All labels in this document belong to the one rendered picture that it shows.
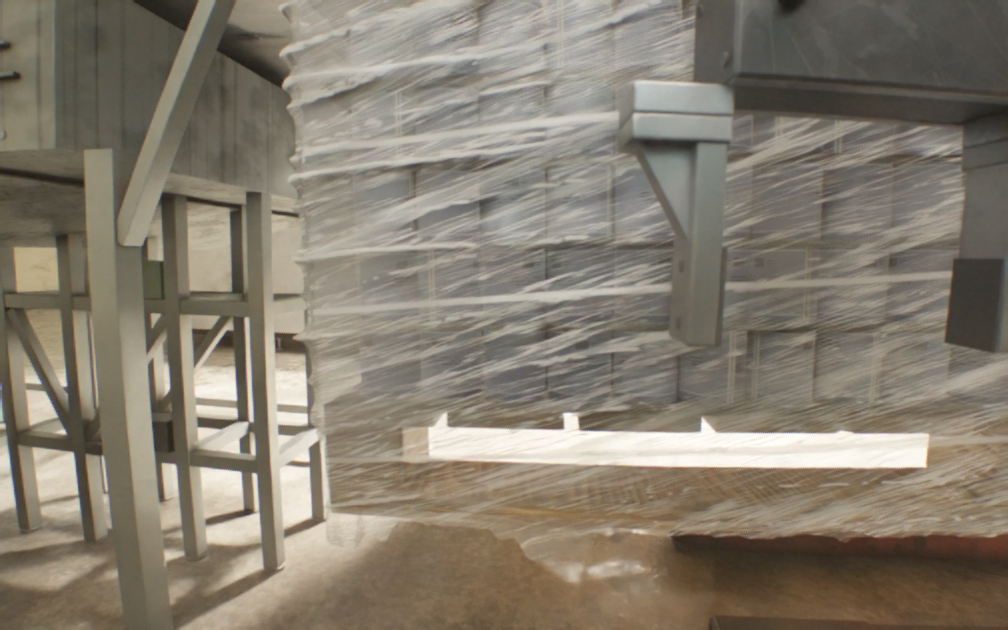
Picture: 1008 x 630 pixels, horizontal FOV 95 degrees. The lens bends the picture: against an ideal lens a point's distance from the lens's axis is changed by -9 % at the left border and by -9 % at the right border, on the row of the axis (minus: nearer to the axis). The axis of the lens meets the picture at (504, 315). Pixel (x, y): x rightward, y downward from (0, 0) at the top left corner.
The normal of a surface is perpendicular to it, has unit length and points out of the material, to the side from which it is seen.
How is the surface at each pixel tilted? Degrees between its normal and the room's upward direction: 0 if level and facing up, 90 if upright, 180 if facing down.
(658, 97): 90
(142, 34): 90
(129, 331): 90
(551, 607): 0
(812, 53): 90
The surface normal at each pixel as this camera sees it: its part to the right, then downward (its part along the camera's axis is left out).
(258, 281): -0.11, 0.11
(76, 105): 0.99, 0.04
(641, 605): 0.02, -0.99
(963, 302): -1.00, -0.03
